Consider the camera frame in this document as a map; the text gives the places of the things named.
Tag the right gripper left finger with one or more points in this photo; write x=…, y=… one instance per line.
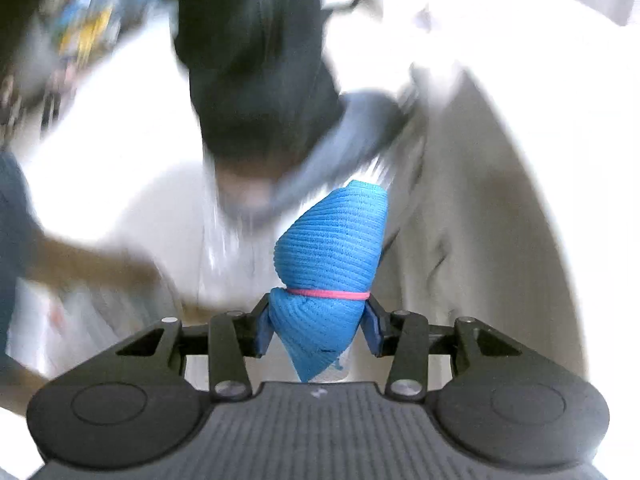
x=232, y=338

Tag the blue sock roll pink band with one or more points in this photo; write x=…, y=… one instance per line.
x=326, y=262

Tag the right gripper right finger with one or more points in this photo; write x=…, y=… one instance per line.
x=403, y=336

